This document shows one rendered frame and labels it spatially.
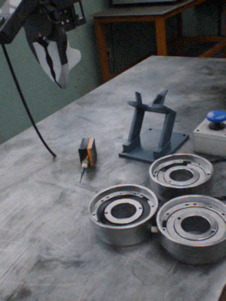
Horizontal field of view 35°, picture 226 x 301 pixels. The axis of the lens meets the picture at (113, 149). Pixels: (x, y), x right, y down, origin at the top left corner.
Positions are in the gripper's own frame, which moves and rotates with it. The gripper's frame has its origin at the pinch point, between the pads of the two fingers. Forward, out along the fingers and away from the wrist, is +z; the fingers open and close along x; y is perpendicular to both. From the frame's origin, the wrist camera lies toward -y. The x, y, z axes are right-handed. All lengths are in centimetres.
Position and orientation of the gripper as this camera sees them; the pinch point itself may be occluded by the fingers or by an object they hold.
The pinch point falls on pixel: (57, 83)
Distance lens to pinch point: 67.5
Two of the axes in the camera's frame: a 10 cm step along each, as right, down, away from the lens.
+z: 2.0, 8.6, 4.7
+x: -7.6, -1.7, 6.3
